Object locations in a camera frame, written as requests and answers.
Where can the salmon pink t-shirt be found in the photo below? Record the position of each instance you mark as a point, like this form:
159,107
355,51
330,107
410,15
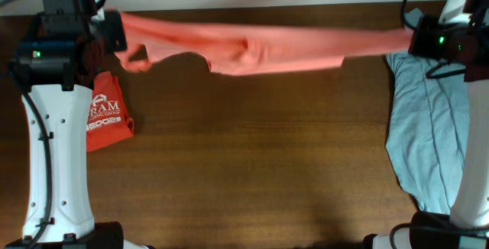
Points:
243,50

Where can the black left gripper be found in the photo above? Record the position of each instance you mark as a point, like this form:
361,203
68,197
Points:
114,22

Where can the light blue t-shirt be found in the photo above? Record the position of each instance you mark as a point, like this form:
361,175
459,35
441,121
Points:
428,132

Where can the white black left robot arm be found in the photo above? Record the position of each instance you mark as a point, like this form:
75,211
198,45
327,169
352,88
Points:
54,68

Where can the red folded printed t-shirt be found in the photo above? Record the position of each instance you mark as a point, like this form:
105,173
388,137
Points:
108,122

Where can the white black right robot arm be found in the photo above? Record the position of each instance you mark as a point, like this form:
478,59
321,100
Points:
466,226

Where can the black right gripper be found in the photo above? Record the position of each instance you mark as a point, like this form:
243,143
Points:
425,27

